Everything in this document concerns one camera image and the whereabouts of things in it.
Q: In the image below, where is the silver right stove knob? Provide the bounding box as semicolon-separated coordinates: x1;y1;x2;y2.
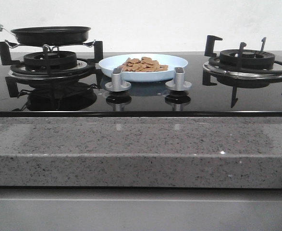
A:
165;67;192;91

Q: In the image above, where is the silver stove knob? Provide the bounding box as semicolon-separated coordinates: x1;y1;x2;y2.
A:
105;68;131;92
165;67;192;91

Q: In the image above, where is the black right pan support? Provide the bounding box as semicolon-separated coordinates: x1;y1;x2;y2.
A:
202;35;282;108

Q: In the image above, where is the grey cabinet front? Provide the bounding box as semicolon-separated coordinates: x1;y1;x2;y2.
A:
0;188;282;231

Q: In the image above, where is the left gas burner head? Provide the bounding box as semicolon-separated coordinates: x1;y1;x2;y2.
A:
11;51;95;77

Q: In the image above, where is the silver left stove knob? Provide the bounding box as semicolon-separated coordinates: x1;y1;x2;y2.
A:
105;68;131;92

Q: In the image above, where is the black frying pan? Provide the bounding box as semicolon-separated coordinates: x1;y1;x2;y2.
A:
8;26;91;47

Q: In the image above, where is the black left pan support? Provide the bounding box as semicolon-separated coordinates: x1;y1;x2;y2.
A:
0;41;103;78

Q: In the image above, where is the gas burner head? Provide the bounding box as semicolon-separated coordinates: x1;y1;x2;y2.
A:
203;49;282;81
11;51;95;77

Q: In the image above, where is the right gas burner head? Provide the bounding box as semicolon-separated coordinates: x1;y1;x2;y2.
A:
203;49;282;81

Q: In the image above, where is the pile of brown meat pieces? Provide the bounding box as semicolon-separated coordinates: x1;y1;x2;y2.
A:
118;57;169;72

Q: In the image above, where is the black pan support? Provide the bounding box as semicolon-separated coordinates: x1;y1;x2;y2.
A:
0;41;103;78
202;35;282;108

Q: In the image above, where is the wire pan support ring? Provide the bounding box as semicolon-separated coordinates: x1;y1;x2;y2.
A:
5;39;97;52

